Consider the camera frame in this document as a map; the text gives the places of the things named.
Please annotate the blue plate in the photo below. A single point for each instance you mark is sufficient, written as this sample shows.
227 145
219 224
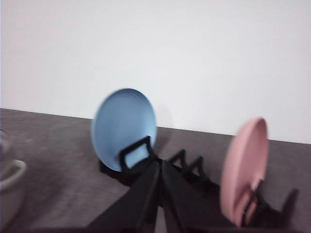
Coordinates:
122 118

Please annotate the green electric steamer pot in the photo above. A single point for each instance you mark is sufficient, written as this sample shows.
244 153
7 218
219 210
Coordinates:
12 199

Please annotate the pink plate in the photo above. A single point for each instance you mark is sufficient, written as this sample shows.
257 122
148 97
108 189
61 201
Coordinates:
244 167

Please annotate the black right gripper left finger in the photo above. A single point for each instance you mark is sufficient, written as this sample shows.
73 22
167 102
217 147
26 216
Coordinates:
136 211

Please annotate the black dish rack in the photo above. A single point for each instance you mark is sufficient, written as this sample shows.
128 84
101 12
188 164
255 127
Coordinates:
263 210

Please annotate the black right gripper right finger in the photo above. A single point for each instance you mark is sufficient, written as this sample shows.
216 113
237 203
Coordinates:
187 210

